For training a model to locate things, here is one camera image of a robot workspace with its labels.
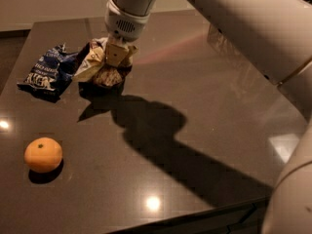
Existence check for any orange mandarin fruit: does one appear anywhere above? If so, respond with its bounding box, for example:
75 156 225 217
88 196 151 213
24 137 62 174

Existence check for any brown chip bag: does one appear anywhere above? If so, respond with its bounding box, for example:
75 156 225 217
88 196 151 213
73 37 133 89

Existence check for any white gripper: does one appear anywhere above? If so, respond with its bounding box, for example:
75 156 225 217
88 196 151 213
104 0 149 67

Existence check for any blue chip bag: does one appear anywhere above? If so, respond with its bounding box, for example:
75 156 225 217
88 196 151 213
18 44 78 102

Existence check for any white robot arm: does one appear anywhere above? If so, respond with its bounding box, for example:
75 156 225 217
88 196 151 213
105 0 312 234

